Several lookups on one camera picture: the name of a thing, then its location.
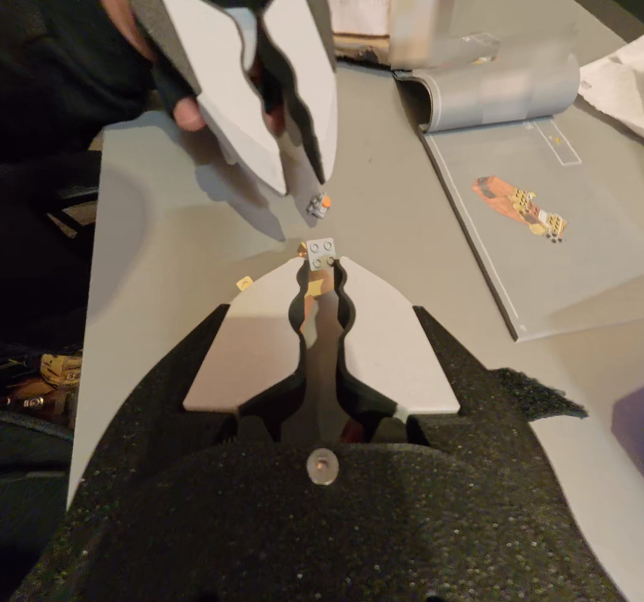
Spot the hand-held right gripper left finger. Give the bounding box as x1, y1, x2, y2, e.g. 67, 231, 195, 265
182, 259, 308, 414

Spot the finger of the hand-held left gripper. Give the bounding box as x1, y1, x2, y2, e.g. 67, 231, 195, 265
162, 0, 288, 195
262, 0, 340, 185

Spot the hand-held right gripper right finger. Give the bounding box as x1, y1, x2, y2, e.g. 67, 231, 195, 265
333, 256, 461, 418

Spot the small dark grey brick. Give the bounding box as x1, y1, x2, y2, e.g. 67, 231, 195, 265
306, 192, 334, 221

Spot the torn white paper bag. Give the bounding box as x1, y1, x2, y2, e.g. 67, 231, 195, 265
578, 34, 644, 138

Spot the orange tan brick model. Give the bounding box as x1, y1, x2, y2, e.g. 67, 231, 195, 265
235, 240, 336, 342

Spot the small pale grey brick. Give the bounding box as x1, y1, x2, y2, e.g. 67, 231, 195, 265
308, 236, 339, 271

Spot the grey instruction booklet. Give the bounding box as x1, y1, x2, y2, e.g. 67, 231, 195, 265
392, 34, 644, 344

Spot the person's dark jacket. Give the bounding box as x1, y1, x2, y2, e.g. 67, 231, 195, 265
0, 149, 102, 522

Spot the brown cardboard box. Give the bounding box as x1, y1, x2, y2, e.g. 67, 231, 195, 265
332, 31, 399, 68

